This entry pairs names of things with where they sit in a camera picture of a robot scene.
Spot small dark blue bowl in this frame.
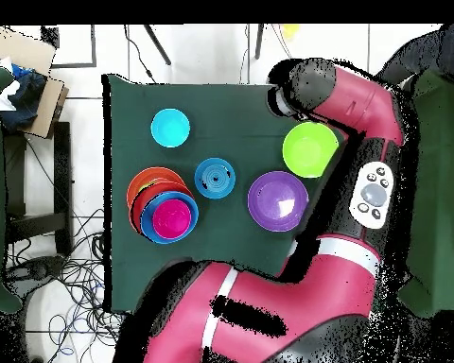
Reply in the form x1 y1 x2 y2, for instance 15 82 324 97
194 156 237 200

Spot pink plastic bowl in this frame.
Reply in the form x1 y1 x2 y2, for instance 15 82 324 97
151 199 193 239

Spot large blue plastic bowl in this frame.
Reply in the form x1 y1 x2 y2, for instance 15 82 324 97
140 191 201 245

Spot orange plastic bowl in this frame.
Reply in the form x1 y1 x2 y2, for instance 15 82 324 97
131 180 194 235
126 166 186 213

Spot purple plastic bowl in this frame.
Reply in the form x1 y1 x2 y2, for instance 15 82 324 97
247 170 311 233

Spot small cyan plastic bowl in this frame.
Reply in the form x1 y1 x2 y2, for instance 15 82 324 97
150 108 192 148

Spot large green plastic bowl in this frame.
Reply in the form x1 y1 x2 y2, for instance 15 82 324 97
282 121 341 179

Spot dark green tablecloth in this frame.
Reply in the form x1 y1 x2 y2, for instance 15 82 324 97
101 73 364 317

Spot black tripod leg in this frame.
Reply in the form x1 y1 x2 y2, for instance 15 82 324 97
142 24 173 67
253 24 267 61

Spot small yellow object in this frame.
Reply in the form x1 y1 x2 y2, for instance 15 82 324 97
279 24 301 43

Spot black equipment base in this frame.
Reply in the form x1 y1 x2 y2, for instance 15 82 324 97
3 255 68 287

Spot blue and white cloth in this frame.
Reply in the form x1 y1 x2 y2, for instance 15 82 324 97
0 59 48 131

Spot cardboard box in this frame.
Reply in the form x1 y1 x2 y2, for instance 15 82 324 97
0 28 71 140

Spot person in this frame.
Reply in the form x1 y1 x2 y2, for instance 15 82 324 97
376 24 454 88

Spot tangled black floor cables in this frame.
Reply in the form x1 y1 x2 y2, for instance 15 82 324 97
7 207 130 358

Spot black bench frame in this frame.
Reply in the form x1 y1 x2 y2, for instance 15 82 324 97
3 120 76 256

